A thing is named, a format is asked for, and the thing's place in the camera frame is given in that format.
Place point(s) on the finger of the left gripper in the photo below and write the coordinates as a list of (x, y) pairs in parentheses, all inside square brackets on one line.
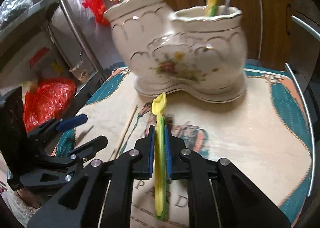
[(68, 124), (88, 150)]

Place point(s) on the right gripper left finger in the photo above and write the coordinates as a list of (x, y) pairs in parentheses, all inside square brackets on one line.
[(101, 194)]

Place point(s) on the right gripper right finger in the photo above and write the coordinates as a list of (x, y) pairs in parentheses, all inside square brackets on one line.
[(219, 194)]

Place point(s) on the yellow green plastic spoon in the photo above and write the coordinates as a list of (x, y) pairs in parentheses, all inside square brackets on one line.
[(158, 107), (211, 8)]

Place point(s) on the person left hand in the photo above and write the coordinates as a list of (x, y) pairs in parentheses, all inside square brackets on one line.
[(29, 198)]

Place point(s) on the red bag on shelf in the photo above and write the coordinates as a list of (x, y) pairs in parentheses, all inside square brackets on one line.
[(50, 99)]

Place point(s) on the plastic cup on shelf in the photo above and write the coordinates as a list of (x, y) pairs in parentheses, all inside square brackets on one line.
[(80, 71)]

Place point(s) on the quilted teal peach table mat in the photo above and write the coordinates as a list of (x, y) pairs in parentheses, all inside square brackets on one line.
[(264, 133)]

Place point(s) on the metal shelf rack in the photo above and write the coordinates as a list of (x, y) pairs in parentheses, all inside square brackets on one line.
[(44, 39)]

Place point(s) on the cream floral ceramic utensil holder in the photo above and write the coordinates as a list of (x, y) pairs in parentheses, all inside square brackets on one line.
[(183, 50)]

